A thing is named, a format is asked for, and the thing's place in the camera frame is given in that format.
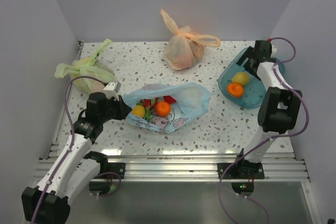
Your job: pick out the blue plastic bag with fruit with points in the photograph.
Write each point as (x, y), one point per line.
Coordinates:
(191, 103)

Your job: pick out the orange plastic bag with fruit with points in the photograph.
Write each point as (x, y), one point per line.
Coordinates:
(186, 48)

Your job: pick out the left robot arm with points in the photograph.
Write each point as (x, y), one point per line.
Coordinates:
(50, 200)

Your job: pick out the orange tangerine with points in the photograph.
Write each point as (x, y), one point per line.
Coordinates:
(163, 108)
(235, 89)

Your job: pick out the yellow mango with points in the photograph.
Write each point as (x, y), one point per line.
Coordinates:
(139, 111)

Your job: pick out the red dragon fruit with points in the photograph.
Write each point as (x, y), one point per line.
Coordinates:
(149, 106)

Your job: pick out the yellow lemon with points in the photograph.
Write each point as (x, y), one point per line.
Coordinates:
(241, 78)

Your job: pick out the teal transparent plastic basin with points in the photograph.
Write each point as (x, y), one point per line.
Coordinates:
(253, 92)

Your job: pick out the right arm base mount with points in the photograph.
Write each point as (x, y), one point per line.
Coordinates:
(240, 169)

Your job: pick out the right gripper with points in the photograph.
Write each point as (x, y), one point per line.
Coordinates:
(249, 54)

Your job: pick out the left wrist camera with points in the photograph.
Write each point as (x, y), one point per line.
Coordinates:
(111, 89)

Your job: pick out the aluminium front rail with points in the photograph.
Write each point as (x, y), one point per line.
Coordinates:
(277, 167)

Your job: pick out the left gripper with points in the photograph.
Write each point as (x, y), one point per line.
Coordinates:
(123, 109)

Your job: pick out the green plastic bag with fruit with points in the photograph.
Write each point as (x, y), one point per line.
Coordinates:
(89, 66)

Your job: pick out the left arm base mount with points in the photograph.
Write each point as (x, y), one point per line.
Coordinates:
(113, 167)

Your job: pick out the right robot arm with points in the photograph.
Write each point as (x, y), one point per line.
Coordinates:
(278, 111)

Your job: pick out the red apple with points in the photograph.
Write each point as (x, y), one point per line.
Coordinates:
(169, 99)

